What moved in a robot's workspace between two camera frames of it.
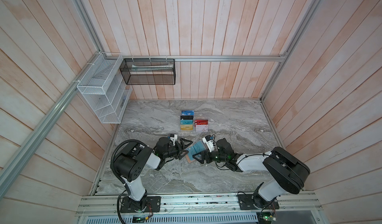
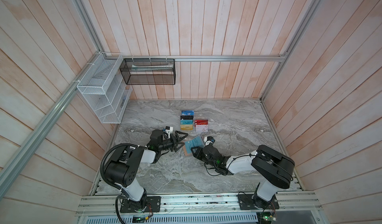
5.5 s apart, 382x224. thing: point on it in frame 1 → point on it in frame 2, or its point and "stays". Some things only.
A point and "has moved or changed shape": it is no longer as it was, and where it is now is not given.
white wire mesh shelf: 104,86 stays
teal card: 197,148 has moved or changed shape
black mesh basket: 148,71 stays
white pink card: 201,128 stays
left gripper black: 180,150 → 178,139
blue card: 187,113 stays
